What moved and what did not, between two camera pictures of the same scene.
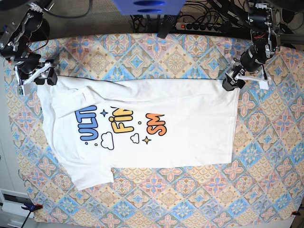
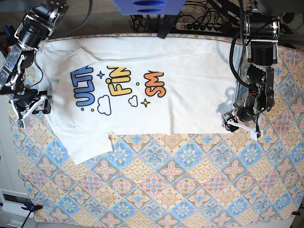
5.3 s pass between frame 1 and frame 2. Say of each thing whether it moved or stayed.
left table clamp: stayed
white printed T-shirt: moved
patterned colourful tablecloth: stayed
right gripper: moved
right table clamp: stayed
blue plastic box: stayed
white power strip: stayed
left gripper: moved
